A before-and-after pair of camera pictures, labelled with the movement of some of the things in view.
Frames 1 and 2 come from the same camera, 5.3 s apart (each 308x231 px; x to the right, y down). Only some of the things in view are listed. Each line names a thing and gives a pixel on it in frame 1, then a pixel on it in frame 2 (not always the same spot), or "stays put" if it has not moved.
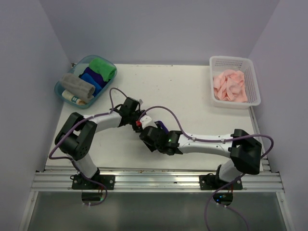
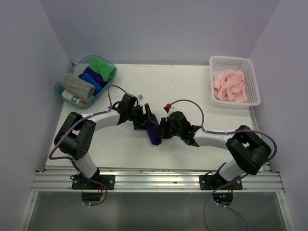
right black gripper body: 153,147 -> 178,133
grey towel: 83,90 stays put
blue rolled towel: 88,79 stays put
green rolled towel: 107,70 stays put
